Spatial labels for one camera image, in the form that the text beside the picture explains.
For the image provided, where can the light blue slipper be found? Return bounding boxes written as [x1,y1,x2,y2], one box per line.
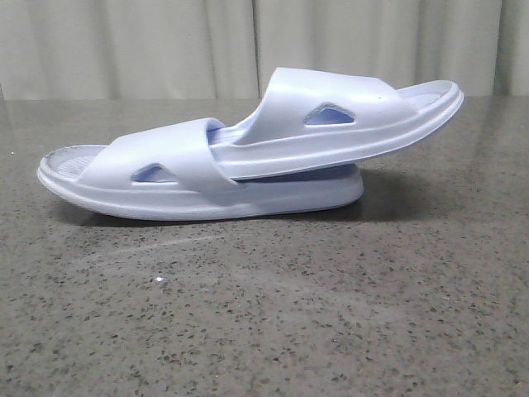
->
[208,68,464,179]
[37,118,364,221]

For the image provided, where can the grey-white pleated curtain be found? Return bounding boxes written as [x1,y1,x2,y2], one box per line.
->
[1,1,528,100]

